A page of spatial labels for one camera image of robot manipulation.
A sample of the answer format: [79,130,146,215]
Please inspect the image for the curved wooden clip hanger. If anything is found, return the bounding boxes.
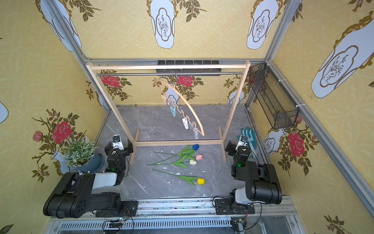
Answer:
[153,79,205,136]

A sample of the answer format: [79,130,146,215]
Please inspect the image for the yellow artificial tulip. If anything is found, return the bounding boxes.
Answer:
[153,169,206,187]

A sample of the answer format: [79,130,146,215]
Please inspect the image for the white artificial tulip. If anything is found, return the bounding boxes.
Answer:
[147,161,189,169]

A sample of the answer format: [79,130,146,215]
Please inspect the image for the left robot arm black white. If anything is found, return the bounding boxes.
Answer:
[43,141,133,218]

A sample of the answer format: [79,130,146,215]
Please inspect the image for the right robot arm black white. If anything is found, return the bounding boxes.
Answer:
[225,142,283,212]

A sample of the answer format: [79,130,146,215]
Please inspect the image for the grey clothes peg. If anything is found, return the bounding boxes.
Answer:
[193,128,199,140]

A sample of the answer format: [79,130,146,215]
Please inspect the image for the white clothes peg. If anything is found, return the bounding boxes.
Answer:
[182,118,189,130]

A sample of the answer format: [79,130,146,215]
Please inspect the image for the teal clothes peg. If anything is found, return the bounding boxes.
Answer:
[170,106,176,117]

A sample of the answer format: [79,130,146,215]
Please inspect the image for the teal garden gloves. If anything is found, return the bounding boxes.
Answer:
[237,127,257,151]

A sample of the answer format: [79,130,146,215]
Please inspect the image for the potted white flower plant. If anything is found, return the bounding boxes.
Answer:
[62,136,104,173]

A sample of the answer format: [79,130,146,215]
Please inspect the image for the pink artificial tulip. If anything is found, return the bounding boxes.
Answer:
[176,154,203,162]

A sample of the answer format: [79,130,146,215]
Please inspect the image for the blue artificial tulip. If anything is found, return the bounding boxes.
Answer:
[156,144,199,156]

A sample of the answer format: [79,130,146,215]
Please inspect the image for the metal rack rod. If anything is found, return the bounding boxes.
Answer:
[96,72,243,77]

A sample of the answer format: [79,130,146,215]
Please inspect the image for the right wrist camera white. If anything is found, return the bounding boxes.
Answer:
[237,135,248,147]

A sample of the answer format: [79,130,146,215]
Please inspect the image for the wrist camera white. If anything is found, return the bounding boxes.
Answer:
[112,135,123,150]
[237,135,248,147]

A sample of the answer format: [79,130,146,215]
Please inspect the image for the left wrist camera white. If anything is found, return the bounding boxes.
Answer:
[112,135,123,150]

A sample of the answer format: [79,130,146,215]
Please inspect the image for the wooden clothes rack frame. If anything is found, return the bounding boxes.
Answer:
[86,60,251,165]

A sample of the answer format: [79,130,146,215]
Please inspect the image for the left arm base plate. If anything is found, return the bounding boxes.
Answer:
[95,200,138,217]

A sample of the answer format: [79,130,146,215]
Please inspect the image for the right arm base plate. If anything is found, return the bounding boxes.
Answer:
[212,198,255,215]

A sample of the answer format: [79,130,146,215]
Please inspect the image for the black wire mesh basket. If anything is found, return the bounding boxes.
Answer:
[249,63,299,129]

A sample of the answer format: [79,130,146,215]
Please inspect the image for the aluminium rail front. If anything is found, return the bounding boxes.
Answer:
[51,196,297,220]

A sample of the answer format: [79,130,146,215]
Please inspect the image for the black vent on wall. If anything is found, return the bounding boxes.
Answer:
[156,59,222,77]

